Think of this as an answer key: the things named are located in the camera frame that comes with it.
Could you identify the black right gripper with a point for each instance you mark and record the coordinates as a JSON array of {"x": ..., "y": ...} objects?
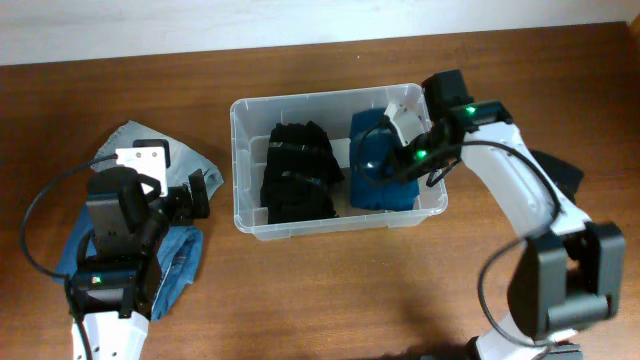
[{"x": 402, "y": 167}]

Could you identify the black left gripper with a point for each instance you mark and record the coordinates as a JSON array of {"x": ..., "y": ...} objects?
[{"x": 188, "y": 208}]

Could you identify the teal garment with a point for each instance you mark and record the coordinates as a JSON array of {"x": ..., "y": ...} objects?
[{"x": 375, "y": 170}]

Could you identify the black garment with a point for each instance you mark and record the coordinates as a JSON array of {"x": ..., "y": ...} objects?
[{"x": 300, "y": 172}]

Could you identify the dark grey garment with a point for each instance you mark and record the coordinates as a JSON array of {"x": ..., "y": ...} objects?
[{"x": 566, "y": 177}]

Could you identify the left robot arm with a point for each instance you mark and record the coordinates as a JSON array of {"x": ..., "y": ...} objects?
[{"x": 136, "y": 252}]

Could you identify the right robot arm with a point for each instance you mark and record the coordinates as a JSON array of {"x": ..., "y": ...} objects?
[{"x": 563, "y": 272}]

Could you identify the blue folded jeans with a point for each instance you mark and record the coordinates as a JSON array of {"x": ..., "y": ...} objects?
[{"x": 179, "y": 257}]

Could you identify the light grey folded jeans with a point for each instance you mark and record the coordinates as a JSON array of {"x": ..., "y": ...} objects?
[{"x": 184, "y": 160}]

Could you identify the clear plastic storage bin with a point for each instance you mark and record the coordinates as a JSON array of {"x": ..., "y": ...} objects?
[{"x": 252, "y": 121}]

